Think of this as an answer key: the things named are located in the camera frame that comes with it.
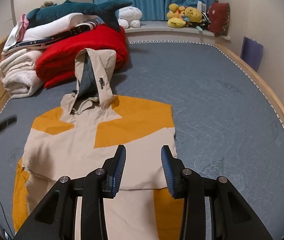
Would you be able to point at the cream folded blanket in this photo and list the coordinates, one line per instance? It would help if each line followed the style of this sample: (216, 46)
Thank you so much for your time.
(18, 73)

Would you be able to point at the purple folder on wall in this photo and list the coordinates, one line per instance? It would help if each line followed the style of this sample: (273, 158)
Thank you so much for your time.
(251, 53)

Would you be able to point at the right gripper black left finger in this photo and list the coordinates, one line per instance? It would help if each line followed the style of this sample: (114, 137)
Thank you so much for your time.
(102, 183)

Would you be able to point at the white and navy folded bedding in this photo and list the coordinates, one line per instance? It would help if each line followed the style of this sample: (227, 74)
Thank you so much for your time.
(66, 23)

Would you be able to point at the dark red cushion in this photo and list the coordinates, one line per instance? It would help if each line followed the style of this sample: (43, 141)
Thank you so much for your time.
(219, 16)

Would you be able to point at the teal shark plush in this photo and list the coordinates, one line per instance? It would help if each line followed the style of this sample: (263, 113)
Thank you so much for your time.
(105, 11)

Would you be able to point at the beige and orange hooded jacket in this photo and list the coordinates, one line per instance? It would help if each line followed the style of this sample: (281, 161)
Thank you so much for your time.
(86, 129)

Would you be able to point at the yellow plush toys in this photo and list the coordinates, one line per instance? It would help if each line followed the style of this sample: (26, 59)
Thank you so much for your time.
(181, 16)

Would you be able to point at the white plush toy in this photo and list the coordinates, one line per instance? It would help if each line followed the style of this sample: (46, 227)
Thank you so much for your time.
(130, 17)

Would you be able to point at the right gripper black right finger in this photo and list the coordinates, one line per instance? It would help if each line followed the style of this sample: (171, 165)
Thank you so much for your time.
(184, 183)

